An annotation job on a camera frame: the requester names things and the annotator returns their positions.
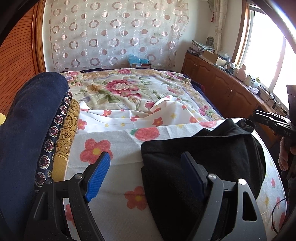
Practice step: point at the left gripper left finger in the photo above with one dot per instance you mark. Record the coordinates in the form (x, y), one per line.
(47, 219)

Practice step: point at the beige window drape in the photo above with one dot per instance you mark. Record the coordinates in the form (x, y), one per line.
(219, 9)

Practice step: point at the black printed t-shirt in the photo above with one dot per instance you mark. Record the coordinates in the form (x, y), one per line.
(175, 173)

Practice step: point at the person's right hand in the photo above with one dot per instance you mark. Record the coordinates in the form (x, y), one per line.
(283, 157)

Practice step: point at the navy folded garment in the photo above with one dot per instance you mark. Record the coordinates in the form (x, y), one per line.
(22, 135)

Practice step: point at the floral rose blanket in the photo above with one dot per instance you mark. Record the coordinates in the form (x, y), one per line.
(138, 89)

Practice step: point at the yellow plush toy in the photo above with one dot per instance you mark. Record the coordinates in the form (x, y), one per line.
(2, 118)

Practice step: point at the wooden sideboard cabinet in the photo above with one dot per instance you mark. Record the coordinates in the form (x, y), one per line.
(229, 95)

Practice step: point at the pink bottle on sideboard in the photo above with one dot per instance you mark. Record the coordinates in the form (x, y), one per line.
(241, 74)

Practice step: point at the white strawberry print sheet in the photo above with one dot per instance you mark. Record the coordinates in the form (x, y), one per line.
(120, 208)

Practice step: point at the cardboard box on sideboard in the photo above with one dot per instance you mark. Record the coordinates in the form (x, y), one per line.
(211, 57)

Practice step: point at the blue item on box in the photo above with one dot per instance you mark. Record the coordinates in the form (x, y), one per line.
(140, 63)

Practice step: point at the circle pattern sheer curtain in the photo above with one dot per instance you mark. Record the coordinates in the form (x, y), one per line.
(79, 35)

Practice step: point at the yellow patterned folded garment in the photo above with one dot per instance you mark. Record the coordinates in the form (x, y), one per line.
(65, 141)

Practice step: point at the stack of papers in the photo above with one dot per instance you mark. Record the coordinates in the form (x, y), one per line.
(198, 48)

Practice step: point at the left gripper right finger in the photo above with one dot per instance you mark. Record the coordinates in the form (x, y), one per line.
(209, 189)

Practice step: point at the dark patterned folded garment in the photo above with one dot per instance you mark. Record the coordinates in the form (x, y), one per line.
(46, 157)

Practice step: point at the wooden louvered wardrobe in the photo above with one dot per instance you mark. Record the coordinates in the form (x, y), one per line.
(22, 54)

